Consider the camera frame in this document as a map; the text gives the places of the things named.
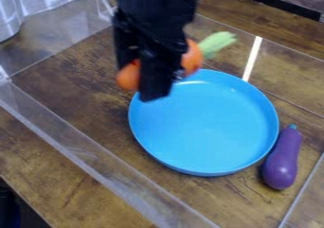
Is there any orange toy carrot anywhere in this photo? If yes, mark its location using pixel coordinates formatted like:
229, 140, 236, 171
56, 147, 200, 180
115, 31, 237, 91

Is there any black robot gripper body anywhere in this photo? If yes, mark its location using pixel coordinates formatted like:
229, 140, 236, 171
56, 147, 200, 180
113, 0, 197, 54

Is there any blue round tray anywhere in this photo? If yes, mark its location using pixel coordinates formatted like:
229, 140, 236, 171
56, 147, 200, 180
127, 69, 279, 177

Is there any purple toy eggplant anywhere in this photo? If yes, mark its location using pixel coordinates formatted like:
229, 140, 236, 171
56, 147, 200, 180
263, 124, 303, 190

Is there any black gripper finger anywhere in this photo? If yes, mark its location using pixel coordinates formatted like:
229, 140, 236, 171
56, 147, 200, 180
113, 26, 139, 70
139, 50, 182, 102

